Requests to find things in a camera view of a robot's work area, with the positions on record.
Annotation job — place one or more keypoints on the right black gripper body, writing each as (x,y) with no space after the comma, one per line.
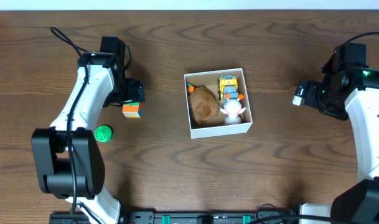
(317,96)

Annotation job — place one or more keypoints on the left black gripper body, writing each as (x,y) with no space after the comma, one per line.
(134,95)

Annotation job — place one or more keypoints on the colourful puzzle cube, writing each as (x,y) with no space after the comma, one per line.
(132,110)

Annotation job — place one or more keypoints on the green round disc toy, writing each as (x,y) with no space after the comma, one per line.
(103,133)

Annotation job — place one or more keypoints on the brown plush toy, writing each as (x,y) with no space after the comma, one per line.
(202,104)

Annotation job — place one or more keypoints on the pink pig figurine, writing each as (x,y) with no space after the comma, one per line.
(233,109)

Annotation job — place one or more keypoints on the yellow grey toy truck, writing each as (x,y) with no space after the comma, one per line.
(227,88)

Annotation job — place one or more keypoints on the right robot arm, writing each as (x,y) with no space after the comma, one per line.
(348,91)

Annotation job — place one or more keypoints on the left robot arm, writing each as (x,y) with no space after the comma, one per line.
(67,159)

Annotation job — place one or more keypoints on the white cardboard box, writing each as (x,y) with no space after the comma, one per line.
(216,126)

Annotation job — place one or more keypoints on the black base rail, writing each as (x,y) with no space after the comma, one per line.
(154,217)

